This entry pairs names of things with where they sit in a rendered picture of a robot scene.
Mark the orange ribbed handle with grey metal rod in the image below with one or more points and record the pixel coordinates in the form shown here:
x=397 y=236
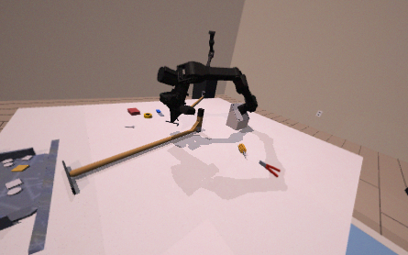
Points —
x=242 y=148

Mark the red-handled pliers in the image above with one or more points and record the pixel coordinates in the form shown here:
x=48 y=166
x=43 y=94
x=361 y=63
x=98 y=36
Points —
x=268 y=167

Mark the orange tile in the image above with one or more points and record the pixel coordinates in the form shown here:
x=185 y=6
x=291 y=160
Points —
x=20 y=168

